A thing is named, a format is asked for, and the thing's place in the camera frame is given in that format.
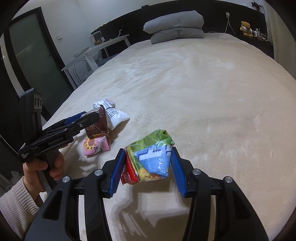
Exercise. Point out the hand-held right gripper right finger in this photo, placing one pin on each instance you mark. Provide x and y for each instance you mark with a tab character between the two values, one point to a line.
178	171

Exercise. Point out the small dark potted plant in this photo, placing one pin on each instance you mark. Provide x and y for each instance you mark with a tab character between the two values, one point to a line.
256	5

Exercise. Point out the clear chair with grey seat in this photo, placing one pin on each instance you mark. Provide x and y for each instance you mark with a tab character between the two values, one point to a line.
108	59

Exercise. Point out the small countertop appliance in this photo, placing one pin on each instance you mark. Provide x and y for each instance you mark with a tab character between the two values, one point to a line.
97	37

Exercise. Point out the brown carton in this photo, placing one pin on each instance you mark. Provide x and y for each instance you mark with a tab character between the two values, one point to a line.
99	126

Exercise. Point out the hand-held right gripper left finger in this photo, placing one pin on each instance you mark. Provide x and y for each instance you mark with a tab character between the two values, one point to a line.
118	171

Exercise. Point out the person's left hand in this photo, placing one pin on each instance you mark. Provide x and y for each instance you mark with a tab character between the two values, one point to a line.
32	178

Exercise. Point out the folded grey quilt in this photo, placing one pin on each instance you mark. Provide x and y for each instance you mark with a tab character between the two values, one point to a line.
173	22

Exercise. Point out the cluster of toiletry bottles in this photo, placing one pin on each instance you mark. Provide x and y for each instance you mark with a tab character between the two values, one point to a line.
260	36

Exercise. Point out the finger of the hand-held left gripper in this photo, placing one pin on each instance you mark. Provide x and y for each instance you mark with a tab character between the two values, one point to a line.
74	118
87	119

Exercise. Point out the colourful snack bag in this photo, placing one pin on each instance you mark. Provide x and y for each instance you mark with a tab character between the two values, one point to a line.
152	160

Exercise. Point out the black bedside table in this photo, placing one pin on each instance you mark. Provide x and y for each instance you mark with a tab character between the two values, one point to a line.
266	48

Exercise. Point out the frosted glass door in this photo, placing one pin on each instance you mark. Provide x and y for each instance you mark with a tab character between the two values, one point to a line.
30	58

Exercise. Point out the bed with beige blanket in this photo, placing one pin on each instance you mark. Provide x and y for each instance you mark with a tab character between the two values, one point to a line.
208	104

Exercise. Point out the white packet with rubber band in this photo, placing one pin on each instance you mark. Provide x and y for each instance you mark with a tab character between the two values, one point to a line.
115	115

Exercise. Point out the black wardrobe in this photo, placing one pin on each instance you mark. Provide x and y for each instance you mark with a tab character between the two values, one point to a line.
9	104

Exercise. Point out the grey plate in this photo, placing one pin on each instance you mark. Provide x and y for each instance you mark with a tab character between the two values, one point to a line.
81	52

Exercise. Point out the black headboard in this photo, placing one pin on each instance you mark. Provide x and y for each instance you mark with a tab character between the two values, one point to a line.
219	18

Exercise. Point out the brown teddy bear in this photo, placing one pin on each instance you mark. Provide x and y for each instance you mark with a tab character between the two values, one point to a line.
246	29

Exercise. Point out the grey pillow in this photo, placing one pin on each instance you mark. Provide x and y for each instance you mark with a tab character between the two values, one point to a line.
175	36

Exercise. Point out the person's left forearm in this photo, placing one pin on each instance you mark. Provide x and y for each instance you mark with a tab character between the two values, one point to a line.
16	204

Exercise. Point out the white wall switch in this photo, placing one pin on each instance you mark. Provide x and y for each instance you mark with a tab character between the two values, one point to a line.
59	37

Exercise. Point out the pink carton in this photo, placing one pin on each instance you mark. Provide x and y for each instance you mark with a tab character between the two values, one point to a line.
94	146

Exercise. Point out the white desk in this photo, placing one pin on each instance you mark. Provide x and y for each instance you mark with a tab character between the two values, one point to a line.
99	45

